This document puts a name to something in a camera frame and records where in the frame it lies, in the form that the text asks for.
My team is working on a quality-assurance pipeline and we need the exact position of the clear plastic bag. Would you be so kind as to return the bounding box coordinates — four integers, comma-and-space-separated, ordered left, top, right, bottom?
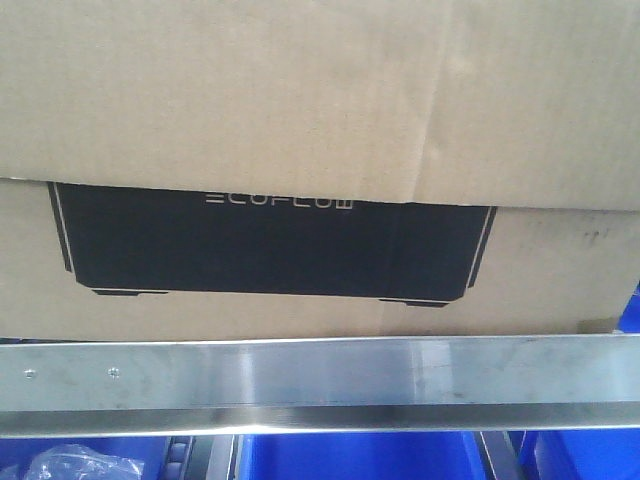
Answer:
23, 444, 145, 480

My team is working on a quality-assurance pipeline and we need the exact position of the roller track with white wheels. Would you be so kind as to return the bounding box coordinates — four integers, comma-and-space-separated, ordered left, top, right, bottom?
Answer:
160, 435, 237, 480

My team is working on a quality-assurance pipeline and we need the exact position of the brown EcoFlow cardboard box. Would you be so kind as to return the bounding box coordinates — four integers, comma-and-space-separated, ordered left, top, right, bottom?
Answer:
1, 1, 639, 341

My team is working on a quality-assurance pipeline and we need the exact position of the metal shelf front rail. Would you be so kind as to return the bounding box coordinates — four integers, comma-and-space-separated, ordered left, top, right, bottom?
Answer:
1, 334, 639, 438

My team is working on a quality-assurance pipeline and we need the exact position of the blue plastic bin right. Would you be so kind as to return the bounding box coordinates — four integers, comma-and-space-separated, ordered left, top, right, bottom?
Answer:
508, 283, 639, 479

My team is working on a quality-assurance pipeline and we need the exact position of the blue plastic bin left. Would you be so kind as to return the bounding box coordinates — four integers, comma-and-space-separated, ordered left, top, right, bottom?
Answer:
1, 437, 168, 480

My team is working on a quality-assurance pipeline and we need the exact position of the blue plastic bin middle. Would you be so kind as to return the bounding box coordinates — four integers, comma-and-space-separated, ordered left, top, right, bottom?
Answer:
237, 431, 486, 479

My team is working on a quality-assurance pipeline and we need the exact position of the metal roller track right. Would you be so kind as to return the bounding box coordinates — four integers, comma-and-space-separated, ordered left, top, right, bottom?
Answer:
476, 431, 526, 480

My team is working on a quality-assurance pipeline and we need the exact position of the blue plastic bin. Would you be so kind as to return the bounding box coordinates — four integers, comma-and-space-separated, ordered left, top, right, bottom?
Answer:
237, 431, 486, 479
1, 437, 168, 480
508, 283, 639, 479

